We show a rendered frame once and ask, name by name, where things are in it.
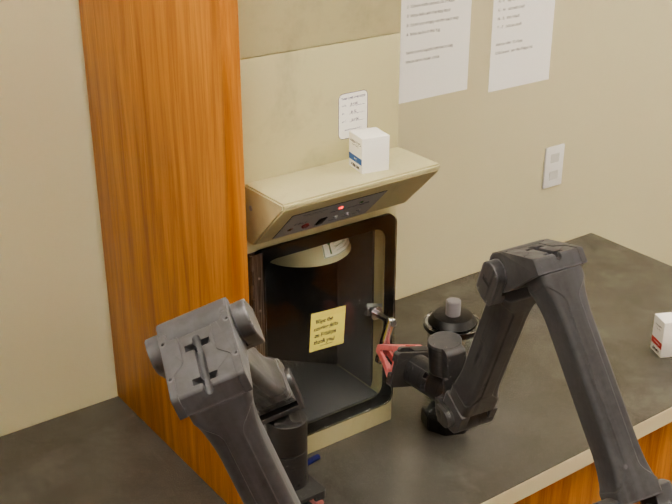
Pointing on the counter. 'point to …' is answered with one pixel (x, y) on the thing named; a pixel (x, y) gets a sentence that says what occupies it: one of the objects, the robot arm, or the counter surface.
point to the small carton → (369, 150)
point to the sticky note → (327, 328)
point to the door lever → (384, 327)
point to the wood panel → (167, 186)
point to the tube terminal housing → (316, 133)
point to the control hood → (330, 190)
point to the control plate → (329, 214)
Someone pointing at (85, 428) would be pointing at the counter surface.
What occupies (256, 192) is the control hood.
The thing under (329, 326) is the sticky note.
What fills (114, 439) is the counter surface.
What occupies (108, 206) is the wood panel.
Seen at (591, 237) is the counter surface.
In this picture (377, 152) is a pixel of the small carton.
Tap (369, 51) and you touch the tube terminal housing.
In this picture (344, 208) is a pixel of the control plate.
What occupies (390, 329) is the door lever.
